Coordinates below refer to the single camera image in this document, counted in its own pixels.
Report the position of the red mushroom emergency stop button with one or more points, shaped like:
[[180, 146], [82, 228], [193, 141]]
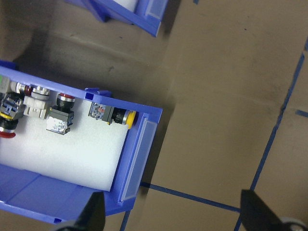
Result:
[[9, 113]]

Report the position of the blue bin with push buttons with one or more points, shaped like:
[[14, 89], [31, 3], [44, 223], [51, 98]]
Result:
[[60, 197]]

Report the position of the blue bin with capacitors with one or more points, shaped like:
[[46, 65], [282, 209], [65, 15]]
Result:
[[144, 20]]

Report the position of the yellow push button switch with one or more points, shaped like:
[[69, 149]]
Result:
[[113, 114]]

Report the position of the white foam liner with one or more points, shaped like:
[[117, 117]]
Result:
[[72, 156], [127, 4]]

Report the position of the black switch with red button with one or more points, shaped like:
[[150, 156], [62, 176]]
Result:
[[60, 118]]

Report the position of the white switch block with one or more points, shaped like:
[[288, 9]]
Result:
[[36, 106]]

